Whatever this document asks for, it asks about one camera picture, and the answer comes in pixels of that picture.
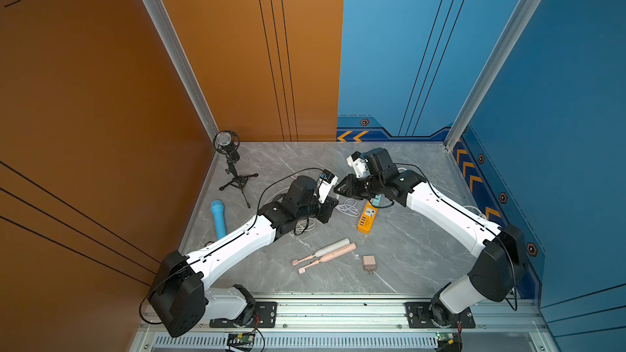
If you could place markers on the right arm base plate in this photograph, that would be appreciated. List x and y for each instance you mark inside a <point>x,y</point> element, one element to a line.
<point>419,316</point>

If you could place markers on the orange power strip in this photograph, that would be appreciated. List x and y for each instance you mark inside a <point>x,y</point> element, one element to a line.
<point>367,218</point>

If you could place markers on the white electric toothbrush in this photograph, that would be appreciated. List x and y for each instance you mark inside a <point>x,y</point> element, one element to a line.
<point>326,250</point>

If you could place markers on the teal charger adapter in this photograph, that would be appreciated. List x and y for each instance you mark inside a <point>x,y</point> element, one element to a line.
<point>376,202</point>

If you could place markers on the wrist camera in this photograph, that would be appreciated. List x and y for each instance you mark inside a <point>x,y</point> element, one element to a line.
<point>326,182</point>
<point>358,164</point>

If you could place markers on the aluminium rail frame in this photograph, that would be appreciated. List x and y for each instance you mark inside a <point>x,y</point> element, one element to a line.
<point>366,322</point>

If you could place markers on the green circuit board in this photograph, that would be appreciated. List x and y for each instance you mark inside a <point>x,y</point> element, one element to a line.
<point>449,342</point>
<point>240,342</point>

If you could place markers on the black microphone on tripod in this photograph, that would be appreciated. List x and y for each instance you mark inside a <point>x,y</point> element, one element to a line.
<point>227,143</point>

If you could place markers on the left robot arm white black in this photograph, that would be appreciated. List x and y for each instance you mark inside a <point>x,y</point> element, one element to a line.
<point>183,293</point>

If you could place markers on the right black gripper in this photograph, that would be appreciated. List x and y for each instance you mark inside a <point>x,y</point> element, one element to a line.
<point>349,185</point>

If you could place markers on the right green circuit board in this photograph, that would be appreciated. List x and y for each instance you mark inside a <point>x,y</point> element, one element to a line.
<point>449,342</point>

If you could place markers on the blue handheld microphone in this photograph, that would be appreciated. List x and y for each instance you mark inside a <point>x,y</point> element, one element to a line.
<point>217,210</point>

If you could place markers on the left green circuit board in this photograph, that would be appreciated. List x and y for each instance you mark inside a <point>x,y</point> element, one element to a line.
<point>240,342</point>

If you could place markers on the pink electric toothbrush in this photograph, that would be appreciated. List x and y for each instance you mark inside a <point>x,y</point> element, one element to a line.
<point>329,257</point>

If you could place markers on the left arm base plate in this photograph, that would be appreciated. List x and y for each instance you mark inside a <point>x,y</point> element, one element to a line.
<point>260,315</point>

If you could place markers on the pink charger adapter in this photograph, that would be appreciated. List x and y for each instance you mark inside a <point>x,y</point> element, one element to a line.
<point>369,263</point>

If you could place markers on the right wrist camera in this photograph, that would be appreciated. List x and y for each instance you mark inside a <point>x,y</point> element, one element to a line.
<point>358,164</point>

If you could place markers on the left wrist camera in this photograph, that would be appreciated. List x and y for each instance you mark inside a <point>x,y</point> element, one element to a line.
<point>326,182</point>

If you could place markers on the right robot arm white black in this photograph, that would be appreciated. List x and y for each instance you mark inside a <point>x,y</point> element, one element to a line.
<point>501,261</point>

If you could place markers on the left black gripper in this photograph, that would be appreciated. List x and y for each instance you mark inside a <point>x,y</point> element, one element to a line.
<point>326,209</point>

